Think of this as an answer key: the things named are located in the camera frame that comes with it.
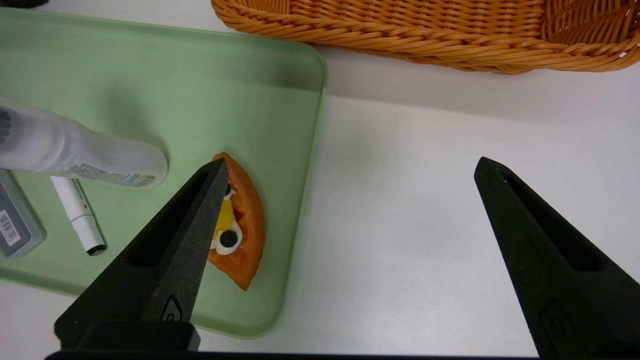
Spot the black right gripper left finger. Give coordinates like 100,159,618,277
54,158,230,352

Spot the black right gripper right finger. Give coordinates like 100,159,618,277
474,156,640,360

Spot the toy waffle with fruit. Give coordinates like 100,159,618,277
207,152,266,292

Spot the white marker pen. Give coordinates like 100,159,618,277
50,176,107,257

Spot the white translucent plastic bottle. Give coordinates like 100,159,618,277
0,96,169,190

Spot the grey clear pencil lead case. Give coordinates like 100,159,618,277
0,169,47,259

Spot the orange wicker basket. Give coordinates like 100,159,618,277
210,0,640,76

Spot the green plastic tray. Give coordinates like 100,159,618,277
0,7,329,340

